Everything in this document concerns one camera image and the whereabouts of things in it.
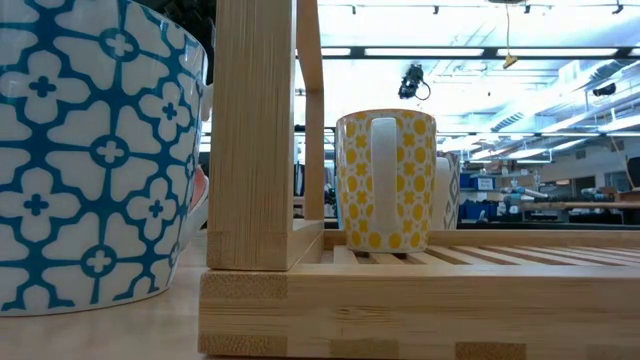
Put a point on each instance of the bamboo wooden mug rack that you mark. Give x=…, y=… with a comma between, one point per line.
x=250, y=150

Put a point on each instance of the black ceiling-hung camera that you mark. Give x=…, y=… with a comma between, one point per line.
x=411, y=82

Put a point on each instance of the white mug blue floral pattern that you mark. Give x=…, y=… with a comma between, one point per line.
x=100, y=150

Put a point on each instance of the white mug yellow dot pattern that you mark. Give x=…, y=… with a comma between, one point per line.
x=415, y=200

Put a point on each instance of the long wooden background table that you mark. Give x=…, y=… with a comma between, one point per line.
x=575, y=205

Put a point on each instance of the white mug grey diamond pattern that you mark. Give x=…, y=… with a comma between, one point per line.
x=452, y=200

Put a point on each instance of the coral red mug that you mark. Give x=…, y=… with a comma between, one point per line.
x=199, y=187

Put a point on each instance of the small black ceiling fixture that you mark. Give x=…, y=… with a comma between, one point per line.
x=604, y=90

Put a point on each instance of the blue storage bin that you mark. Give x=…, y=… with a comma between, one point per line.
x=472, y=210
x=467, y=181

